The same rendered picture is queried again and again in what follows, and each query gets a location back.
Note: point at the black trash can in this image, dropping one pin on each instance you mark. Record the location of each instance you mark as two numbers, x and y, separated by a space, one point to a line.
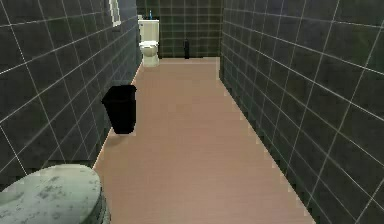
121 110

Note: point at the black toilet brush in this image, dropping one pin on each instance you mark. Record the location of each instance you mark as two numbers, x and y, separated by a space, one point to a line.
186 50

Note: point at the white toilet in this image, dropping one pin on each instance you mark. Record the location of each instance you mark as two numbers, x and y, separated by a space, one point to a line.
149 40

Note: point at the blue spray bottle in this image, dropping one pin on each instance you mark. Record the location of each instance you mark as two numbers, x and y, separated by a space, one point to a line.
150 15

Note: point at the white framed window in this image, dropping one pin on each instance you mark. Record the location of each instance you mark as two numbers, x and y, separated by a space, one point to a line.
115 11

